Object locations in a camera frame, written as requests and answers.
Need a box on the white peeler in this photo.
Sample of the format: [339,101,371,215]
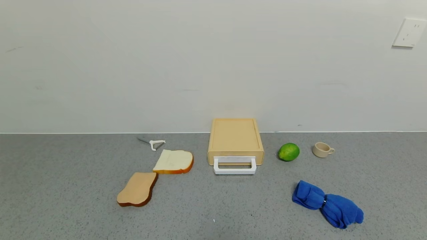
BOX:
[137,137,166,152]

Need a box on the brown toast slice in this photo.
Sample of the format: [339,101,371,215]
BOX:
[116,172,158,207]

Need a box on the blue cloth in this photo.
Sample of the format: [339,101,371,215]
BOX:
[292,180,364,229]

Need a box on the beige cup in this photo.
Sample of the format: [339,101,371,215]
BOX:
[312,142,335,158]

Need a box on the green lime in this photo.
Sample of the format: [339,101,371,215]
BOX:
[278,143,300,162]

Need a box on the white wall socket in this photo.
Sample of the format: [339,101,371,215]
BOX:
[392,18,427,48]

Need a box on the white bread slice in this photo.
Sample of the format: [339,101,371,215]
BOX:
[153,149,194,175]

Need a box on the yellow drawer case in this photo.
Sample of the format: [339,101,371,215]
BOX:
[207,118,265,166]

